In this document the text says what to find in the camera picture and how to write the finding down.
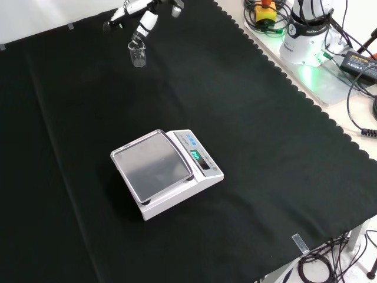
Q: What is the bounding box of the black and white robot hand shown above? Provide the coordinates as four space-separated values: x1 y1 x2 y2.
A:
102 0 186 44

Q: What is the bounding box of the small clear glass beaker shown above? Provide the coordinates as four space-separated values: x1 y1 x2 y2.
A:
127 40 147 69

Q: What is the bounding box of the white board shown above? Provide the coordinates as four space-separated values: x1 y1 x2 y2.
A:
0 0 127 47

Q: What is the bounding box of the yellow stop button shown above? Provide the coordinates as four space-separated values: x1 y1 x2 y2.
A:
254 0 277 24

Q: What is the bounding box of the black bench cloth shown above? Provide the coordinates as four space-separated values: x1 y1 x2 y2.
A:
0 0 369 283

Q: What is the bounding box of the white electronic balance steel pan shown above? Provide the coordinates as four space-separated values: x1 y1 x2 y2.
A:
110 129 224 222

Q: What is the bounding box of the black power adapter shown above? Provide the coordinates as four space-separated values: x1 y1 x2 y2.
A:
340 50 377 85

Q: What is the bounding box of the black tripod leg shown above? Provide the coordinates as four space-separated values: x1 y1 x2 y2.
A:
355 28 377 57

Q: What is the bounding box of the striped clear tape strip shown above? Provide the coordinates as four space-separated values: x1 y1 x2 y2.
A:
291 233 309 256

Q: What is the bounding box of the grey table leg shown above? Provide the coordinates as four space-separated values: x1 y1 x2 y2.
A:
349 218 372 255

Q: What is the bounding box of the black and green cable bundle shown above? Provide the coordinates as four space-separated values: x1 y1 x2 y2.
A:
243 0 291 37

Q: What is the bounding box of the grey metal base plate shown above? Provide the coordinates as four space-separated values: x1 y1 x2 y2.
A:
243 17 377 108

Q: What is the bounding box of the black adapter cable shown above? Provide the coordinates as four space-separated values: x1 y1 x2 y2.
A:
346 72 377 137

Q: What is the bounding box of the black floor cable bundle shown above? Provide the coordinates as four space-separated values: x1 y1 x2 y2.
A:
296 231 377 283

